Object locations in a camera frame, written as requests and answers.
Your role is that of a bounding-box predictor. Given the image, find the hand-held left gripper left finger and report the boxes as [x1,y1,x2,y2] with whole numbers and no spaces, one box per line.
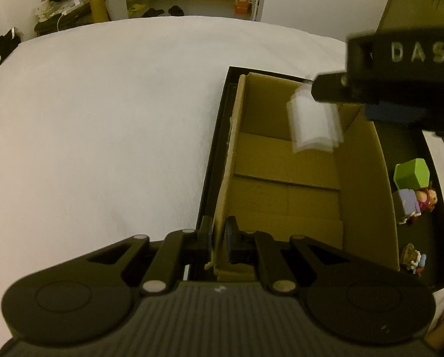
[86,216,213,295]

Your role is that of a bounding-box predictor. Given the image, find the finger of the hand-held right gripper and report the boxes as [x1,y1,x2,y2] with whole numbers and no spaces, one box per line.
[365,102,436,134]
[311,71,356,103]

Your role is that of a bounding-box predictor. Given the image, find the purple blocky toy figure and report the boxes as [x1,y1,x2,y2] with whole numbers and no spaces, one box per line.
[393,189,422,224]

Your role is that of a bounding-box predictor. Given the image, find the green block toy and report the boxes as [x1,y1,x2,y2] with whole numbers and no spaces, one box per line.
[393,159,429,191]

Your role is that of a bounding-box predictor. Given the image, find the clear plastic bag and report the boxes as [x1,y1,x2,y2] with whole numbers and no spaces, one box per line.
[287,81,344,154]

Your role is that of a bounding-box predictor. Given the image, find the black tray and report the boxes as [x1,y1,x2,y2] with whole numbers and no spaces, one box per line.
[186,66,444,291]

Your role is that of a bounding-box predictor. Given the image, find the cardboard box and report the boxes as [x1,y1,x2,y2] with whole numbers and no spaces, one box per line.
[212,73,400,282]

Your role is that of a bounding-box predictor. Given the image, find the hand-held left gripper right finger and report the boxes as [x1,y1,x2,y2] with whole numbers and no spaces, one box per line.
[225,216,353,295]

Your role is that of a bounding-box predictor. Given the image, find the pink toy figure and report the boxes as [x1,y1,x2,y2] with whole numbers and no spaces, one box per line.
[415,188,439,212]

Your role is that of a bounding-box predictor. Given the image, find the small colourful toy figure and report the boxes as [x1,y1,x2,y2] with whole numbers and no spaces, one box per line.
[401,243,427,276]

